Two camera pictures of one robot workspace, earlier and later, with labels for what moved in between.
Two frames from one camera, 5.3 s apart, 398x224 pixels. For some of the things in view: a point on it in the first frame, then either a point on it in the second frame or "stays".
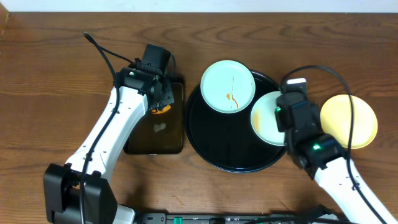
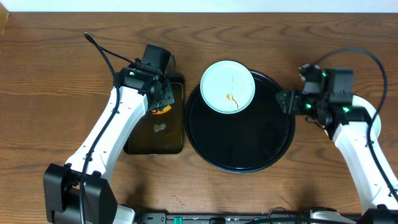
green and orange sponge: x=162 y=111 stays
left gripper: x=165 y=101 stays
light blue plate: x=227 y=86 stays
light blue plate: x=263 y=119 to x=375 y=125
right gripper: x=280 y=126 to x=292 y=107
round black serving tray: x=229 y=142 stays
